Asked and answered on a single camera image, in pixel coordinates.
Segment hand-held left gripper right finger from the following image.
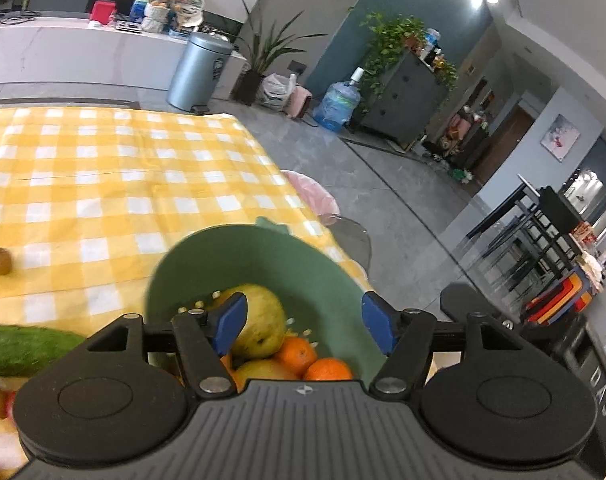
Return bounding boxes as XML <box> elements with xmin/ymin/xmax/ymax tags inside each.
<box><xmin>361</xmin><ymin>291</ymin><xmax>526</xmax><ymax>401</ymax></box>

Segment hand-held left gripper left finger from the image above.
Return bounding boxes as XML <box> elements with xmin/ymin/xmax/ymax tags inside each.
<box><xmin>85</xmin><ymin>291</ymin><xmax>249</xmax><ymax>401</ymax></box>

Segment yellow-green pear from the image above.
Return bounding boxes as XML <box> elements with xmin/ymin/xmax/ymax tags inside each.
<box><xmin>233</xmin><ymin>358</ymin><xmax>301</xmax><ymax>386</ymax></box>
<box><xmin>228</xmin><ymin>284</ymin><xmax>288</xmax><ymax>359</ymax></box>

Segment orange tangerine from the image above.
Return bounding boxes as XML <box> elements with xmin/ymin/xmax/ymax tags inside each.
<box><xmin>274</xmin><ymin>337</ymin><xmax>318</xmax><ymax>378</ymax></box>
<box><xmin>218</xmin><ymin>352</ymin><xmax>244</xmax><ymax>392</ymax></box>
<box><xmin>303</xmin><ymin>357</ymin><xmax>354</xmax><ymax>382</ymax></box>

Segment green colander bowl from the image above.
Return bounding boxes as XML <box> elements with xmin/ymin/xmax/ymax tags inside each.
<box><xmin>144</xmin><ymin>217</ymin><xmax>388</xmax><ymax>386</ymax></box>

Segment green cucumber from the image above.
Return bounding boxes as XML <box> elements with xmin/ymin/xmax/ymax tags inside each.
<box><xmin>0</xmin><ymin>325</ymin><xmax>86</xmax><ymax>377</ymax></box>

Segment clear glass stool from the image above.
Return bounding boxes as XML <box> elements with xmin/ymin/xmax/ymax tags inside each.
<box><xmin>323</xmin><ymin>214</ymin><xmax>372</xmax><ymax>271</ymax></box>

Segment colourful stacked stools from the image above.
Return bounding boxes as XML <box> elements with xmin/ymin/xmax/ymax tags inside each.
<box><xmin>520</xmin><ymin>267</ymin><xmax>594</xmax><ymax>326</ymax></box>

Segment dark dining chair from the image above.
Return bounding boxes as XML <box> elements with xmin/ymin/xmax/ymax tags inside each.
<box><xmin>483</xmin><ymin>200</ymin><xmax>584</xmax><ymax>306</ymax></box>

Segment dark dining table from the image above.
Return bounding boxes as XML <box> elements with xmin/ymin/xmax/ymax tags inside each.
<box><xmin>465</xmin><ymin>175</ymin><xmax>544</xmax><ymax>241</ymax></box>

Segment cluttered shelf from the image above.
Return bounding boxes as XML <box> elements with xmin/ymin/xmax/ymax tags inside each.
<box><xmin>423</xmin><ymin>105</ymin><xmax>488</xmax><ymax>171</ymax></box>

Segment yellow checked tablecloth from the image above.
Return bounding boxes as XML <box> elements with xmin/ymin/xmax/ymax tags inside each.
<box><xmin>0</xmin><ymin>106</ymin><xmax>368</xmax><ymax>480</ymax></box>

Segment brown wooden door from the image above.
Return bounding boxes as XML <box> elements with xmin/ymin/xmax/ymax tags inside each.
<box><xmin>470</xmin><ymin>105</ymin><xmax>534</xmax><ymax>186</ymax></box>

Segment blue water jug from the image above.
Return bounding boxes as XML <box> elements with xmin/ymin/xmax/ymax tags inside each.
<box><xmin>313</xmin><ymin>66</ymin><xmax>364</xmax><ymax>133</ymax></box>

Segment dark grey cabinet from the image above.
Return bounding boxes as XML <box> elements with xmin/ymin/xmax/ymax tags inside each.
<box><xmin>358</xmin><ymin>50</ymin><xmax>448</xmax><ymax>151</ymax></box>

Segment white plastic bag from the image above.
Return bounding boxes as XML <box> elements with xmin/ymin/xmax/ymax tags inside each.
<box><xmin>258</xmin><ymin>73</ymin><xmax>298</xmax><ymax>111</ymax></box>

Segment potted long-leaf plant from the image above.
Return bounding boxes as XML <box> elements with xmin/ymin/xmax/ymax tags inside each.
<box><xmin>231</xmin><ymin>0</ymin><xmax>328</xmax><ymax>106</ymax></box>

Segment silver-blue trash can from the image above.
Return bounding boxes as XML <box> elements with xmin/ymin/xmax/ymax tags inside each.
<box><xmin>167</xmin><ymin>31</ymin><xmax>234</xmax><ymax>112</ymax></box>

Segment leafy plants on cabinet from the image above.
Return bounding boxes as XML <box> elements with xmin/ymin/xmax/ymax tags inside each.
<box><xmin>360</xmin><ymin>10</ymin><xmax>458</xmax><ymax>91</ymax></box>

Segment white media console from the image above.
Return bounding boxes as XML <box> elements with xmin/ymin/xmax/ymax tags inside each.
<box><xmin>0</xmin><ymin>10</ymin><xmax>248</xmax><ymax>103</ymax></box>

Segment patterned hat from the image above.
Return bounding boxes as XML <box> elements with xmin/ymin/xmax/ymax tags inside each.
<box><xmin>175</xmin><ymin>2</ymin><xmax>204</xmax><ymax>28</ymax></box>

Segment white woven basket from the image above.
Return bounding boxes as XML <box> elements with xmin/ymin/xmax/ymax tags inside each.
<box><xmin>142</xmin><ymin>2</ymin><xmax>171</xmax><ymax>33</ymax></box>

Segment red box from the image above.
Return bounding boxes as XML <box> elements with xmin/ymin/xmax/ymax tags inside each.
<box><xmin>90</xmin><ymin>0</ymin><xmax>118</xmax><ymax>23</ymax></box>

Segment wall painting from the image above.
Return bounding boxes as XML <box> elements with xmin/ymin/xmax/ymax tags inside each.
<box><xmin>540</xmin><ymin>114</ymin><xmax>581</xmax><ymax>162</ymax></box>

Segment black cable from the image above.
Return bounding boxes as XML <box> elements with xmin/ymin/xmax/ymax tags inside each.
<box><xmin>0</xmin><ymin>10</ymin><xmax>36</xmax><ymax>27</ymax></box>

